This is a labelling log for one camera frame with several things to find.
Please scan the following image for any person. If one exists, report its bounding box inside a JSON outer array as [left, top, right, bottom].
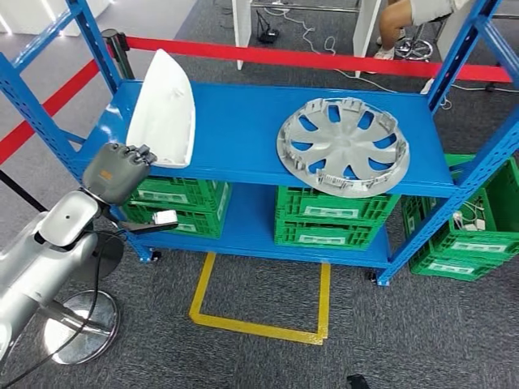
[[373, 0, 461, 61]]

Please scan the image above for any open green plastic crate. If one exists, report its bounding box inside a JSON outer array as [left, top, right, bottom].
[[401, 154, 519, 264]]

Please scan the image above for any grey plastic wheel hubcap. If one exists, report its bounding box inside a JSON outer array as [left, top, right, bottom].
[[276, 96, 411, 199]]

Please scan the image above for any chrome stool base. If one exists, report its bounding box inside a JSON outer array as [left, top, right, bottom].
[[394, 24, 434, 62]]

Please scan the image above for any white floor cable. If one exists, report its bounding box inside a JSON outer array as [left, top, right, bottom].
[[265, 5, 453, 111]]

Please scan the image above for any chrome round stanchion base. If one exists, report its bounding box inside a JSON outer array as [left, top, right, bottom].
[[44, 289, 121, 366]]

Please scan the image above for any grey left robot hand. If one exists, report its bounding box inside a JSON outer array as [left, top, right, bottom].
[[82, 142, 158, 207]]

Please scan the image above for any black barrier post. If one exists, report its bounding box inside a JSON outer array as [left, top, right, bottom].
[[101, 29, 135, 82]]

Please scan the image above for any red barrier belt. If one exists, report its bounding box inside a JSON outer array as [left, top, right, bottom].
[[125, 36, 512, 84], [0, 58, 100, 165]]

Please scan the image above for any black floor device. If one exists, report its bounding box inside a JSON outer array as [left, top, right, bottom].
[[256, 11, 280, 45]]

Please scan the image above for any white curved plastic shell part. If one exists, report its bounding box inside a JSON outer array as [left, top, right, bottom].
[[125, 49, 196, 169]]

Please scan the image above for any white desk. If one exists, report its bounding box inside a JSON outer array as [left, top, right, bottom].
[[436, 0, 473, 47], [231, 0, 382, 79]]

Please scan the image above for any blue metal shelf rack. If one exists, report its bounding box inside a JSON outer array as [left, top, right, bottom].
[[0, 0, 519, 287]]

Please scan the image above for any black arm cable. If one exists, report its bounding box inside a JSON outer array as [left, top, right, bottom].
[[0, 229, 128, 389]]

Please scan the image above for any white charger cable bundle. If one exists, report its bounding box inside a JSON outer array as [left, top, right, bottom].
[[451, 201, 487, 233]]

